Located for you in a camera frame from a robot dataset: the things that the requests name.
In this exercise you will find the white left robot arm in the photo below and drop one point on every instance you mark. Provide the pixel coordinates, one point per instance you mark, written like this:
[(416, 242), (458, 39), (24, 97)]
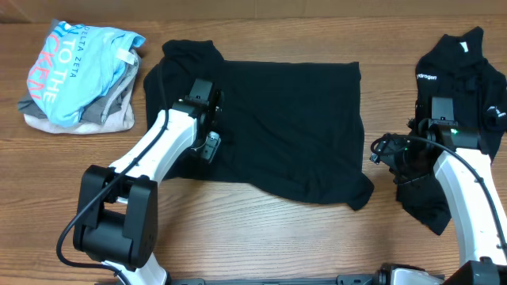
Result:
[(118, 205)]

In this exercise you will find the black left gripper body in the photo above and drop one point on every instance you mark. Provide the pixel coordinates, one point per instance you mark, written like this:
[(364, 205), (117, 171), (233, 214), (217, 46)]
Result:
[(211, 145)]

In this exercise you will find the plain black t-shirt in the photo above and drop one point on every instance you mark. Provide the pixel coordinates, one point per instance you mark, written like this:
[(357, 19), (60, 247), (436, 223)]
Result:
[(290, 129)]

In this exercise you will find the light blue printed t-shirt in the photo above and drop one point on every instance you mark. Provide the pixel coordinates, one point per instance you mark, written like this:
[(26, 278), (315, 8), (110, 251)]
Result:
[(75, 71)]

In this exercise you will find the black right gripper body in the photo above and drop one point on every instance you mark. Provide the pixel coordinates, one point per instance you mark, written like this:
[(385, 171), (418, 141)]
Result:
[(404, 160)]

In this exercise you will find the black hydrogen logo shirt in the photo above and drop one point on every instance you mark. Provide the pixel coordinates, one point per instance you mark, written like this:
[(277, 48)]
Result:
[(454, 68)]

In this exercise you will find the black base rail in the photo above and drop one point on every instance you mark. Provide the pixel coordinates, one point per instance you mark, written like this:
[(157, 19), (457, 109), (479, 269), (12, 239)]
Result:
[(348, 279)]

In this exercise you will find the white folded garment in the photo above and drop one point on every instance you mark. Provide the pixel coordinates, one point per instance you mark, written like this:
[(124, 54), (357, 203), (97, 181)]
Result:
[(110, 113)]

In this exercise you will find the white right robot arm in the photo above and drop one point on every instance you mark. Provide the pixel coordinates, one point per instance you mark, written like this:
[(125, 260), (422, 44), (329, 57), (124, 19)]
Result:
[(443, 164)]

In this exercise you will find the grey folded garment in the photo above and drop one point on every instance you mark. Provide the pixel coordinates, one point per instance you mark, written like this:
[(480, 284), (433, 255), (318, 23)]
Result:
[(95, 111)]

